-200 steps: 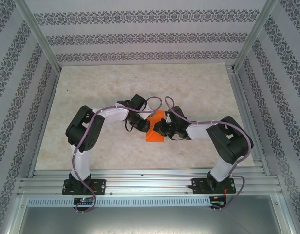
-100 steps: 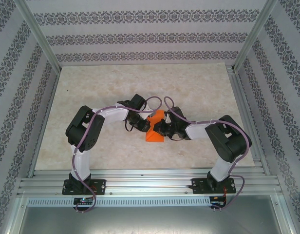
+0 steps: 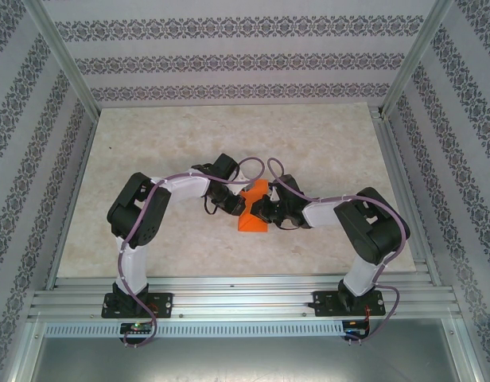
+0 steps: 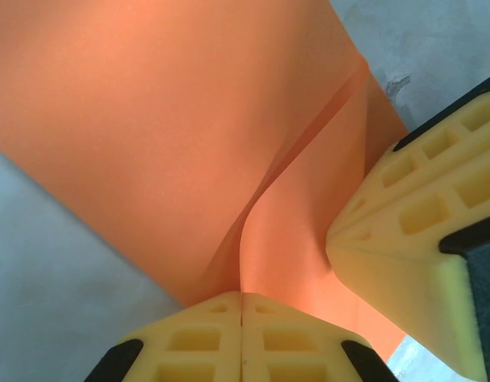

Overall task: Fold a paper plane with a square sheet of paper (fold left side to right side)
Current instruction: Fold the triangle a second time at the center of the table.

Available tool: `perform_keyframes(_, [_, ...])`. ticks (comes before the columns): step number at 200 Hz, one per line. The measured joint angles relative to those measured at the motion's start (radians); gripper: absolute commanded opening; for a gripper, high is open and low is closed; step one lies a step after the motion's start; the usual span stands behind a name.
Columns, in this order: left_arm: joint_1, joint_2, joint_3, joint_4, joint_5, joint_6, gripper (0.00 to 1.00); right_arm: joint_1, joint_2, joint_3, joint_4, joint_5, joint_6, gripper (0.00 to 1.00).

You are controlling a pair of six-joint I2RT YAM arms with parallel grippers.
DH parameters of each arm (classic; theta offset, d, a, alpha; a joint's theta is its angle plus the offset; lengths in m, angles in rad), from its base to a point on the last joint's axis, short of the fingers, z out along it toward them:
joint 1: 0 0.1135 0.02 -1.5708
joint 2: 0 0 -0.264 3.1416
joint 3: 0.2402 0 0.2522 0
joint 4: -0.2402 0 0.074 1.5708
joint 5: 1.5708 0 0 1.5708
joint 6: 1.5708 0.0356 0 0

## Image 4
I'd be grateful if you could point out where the orange paper sheet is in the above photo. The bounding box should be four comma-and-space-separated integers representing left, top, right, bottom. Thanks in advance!
0, 0, 414, 364

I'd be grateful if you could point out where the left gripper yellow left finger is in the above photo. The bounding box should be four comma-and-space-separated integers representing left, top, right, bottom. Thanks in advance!
84, 290, 243, 382

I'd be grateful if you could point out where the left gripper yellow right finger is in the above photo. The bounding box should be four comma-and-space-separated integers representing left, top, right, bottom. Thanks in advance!
242, 292, 401, 382

